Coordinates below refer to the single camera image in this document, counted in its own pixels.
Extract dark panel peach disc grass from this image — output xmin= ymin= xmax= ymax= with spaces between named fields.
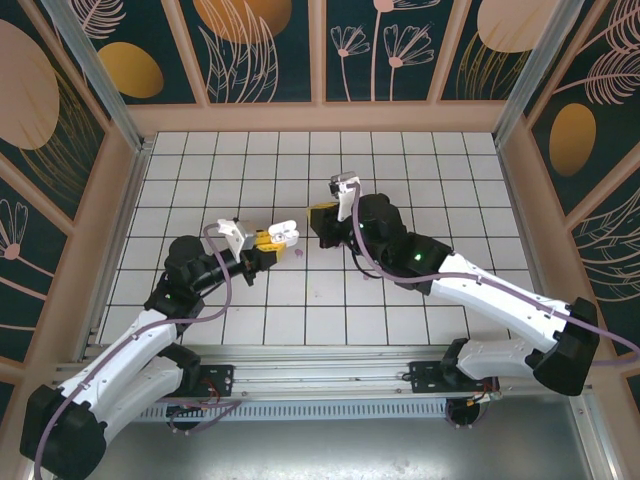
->
xmin=437 ymin=0 xmax=556 ymax=104

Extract coloured wire bundle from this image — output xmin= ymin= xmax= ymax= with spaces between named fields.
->
xmin=467 ymin=377 xmax=501 ymax=404

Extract grey metal sheet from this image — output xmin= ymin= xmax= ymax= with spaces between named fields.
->
xmin=29 ymin=394 xmax=616 ymax=480

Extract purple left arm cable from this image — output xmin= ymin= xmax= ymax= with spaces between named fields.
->
xmin=33 ymin=223 xmax=236 ymax=474

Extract dark panel feathers gold oval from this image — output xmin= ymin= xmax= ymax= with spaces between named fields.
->
xmin=524 ymin=0 xmax=640 ymax=221

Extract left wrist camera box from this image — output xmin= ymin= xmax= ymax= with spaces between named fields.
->
xmin=217 ymin=217 xmax=257 ymax=254

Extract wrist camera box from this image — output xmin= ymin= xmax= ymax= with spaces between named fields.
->
xmin=217 ymin=217 xmax=257 ymax=254
xmin=327 ymin=171 xmax=362 ymax=221

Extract aluminium corner post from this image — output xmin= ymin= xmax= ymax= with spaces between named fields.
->
xmin=39 ymin=0 xmax=151 ymax=154
xmin=492 ymin=0 xmax=576 ymax=149

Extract dark wall panel three flowers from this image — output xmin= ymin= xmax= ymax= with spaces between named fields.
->
xmin=319 ymin=0 xmax=446 ymax=105

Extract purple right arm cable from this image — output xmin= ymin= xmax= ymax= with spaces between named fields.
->
xmin=349 ymin=182 xmax=640 ymax=371

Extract dark panel small gold oval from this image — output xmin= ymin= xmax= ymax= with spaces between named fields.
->
xmin=64 ymin=0 xmax=209 ymax=106

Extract dark panel leaf outlines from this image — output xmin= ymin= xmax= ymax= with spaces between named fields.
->
xmin=567 ymin=187 xmax=640 ymax=311

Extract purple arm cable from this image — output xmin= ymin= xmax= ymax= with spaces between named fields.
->
xmin=349 ymin=182 xmax=640 ymax=371
xmin=33 ymin=223 xmax=236 ymax=474

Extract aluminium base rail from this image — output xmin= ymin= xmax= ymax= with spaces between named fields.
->
xmin=54 ymin=344 xmax=596 ymax=401

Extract aluminium side rail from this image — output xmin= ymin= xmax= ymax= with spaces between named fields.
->
xmin=493 ymin=139 xmax=564 ymax=321
xmin=77 ymin=142 xmax=154 ymax=364

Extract slotted grey cable duct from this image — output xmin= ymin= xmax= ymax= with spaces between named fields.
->
xmin=112 ymin=399 xmax=451 ymax=422

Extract dark panel single flower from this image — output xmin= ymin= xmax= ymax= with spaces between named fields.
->
xmin=0 ymin=159 xmax=76 ymax=361

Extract dark panel gold disc leaves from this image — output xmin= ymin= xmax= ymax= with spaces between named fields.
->
xmin=177 ymin=0 xmax=317 ymax=105

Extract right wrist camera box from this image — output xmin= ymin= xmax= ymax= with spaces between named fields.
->
xmin=327 ymin=171 xmax=362 ymax=221

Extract dark panel big peach disc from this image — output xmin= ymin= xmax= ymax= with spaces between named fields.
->
xmin=0 ymin=0 xmax=111 ymax=226

